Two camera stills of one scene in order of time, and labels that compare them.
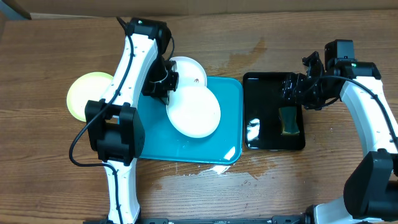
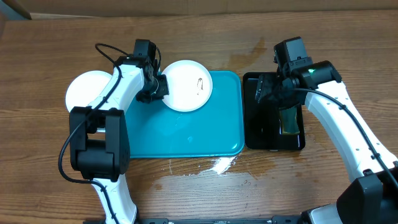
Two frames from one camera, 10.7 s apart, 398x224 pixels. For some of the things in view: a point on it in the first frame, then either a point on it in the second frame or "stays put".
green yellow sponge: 287,116 stays put
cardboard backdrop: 187,7 stays put
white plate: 194,111 to 84,88
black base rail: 305,219 stays put
